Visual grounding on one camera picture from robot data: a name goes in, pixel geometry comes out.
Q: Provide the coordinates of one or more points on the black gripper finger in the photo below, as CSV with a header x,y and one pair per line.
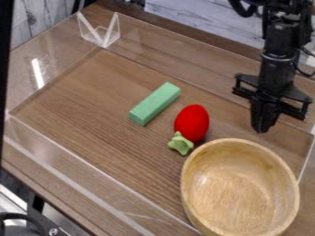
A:
x,y
256,106
269,114

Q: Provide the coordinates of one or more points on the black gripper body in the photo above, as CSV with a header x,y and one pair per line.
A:
x,y
272,85

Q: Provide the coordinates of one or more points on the red plush strawberry toy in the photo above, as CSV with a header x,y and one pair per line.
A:
x,y
191,127

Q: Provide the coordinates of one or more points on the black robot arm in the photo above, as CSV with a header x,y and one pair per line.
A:
x,y
285,31

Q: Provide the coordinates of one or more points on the green rectangular block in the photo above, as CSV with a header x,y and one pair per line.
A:
x,y
154,103

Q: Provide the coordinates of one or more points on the wooden bowl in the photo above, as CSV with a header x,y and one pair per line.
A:
x,y
239,190

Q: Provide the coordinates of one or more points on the clear acrylic tray walls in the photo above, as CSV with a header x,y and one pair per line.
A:
x,y
102,168

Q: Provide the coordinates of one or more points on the black table leg bracket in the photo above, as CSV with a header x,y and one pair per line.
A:
x,y
53,221

